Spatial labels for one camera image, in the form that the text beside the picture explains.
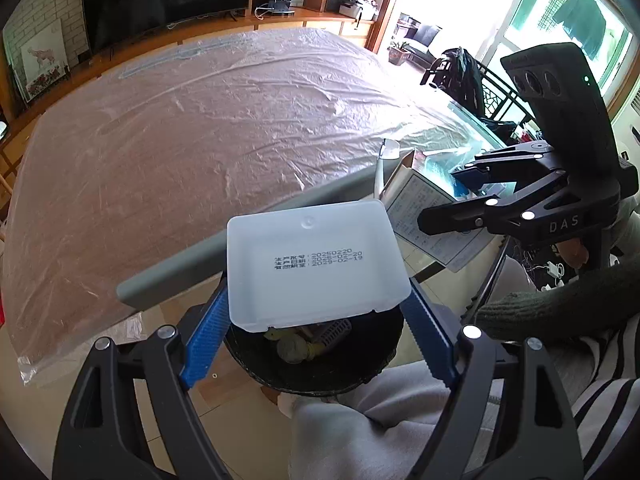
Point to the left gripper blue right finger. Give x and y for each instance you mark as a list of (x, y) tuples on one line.
[(428, 324)]

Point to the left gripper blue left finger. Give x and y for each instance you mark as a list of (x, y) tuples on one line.
[(203, 330)]

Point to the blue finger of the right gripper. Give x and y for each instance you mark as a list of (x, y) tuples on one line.
[(468, 182)]

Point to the translucent white plastic box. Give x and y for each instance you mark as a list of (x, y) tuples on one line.
[(314, 264)]

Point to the white blue medicine box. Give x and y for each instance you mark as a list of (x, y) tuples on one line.
[(421, 197)]

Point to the black round trash bin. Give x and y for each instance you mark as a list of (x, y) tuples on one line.
[(321, 360)]

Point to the grey trousers leg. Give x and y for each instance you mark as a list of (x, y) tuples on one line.
[(377, 431)]

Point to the black carved wooden chair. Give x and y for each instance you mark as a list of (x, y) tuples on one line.
[(480, 91)]

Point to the striped shirt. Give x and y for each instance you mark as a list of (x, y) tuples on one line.
[(601, 379)]

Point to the clear plastic table cover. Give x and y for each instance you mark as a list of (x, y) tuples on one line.
[(160, 152)]

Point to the giraffe picture canvas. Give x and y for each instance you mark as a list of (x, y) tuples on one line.
[(44, 59)]

